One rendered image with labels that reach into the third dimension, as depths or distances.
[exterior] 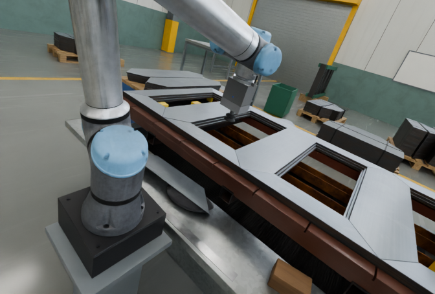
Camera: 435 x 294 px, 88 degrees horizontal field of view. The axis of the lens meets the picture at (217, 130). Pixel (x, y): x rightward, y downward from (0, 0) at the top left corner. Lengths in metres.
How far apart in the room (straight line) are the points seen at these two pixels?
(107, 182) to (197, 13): 0.38
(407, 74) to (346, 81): 1.60
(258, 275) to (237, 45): 0.62
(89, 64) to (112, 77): 0.05
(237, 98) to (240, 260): 0.50
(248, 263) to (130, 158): 0.47
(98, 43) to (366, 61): 8.82
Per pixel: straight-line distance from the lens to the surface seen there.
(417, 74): 9.01
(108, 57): 0.56
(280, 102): 4.71
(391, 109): 9.06
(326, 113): 5.50
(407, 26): 9.16
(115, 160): 0.51
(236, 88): 0.77
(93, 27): 0.54
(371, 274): 0.77
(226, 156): 0.86
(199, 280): 1.12
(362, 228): 0.85
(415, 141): 5.21
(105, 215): 0.62
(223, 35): 0.50
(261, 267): 0.79
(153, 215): 0.69
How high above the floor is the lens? 1.26
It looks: 23 degrees down
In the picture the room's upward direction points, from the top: 16 degrees clockwise
